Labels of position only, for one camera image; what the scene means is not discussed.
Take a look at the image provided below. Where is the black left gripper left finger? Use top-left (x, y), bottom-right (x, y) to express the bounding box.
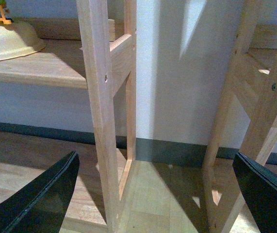
top-left (0, 151), bottom-right (80, 233)

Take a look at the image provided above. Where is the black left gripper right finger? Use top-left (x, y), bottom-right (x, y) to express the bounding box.
top-left (233, 153), bottom-right (277, 233)

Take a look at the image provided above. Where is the light wooden shelf unit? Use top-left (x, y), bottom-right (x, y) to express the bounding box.
top-left (0, 0), bottom-right (136, 233)

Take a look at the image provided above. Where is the cream plastic bowl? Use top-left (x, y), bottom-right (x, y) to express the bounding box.
top-left (0, 21), bottom-right (46, 61)

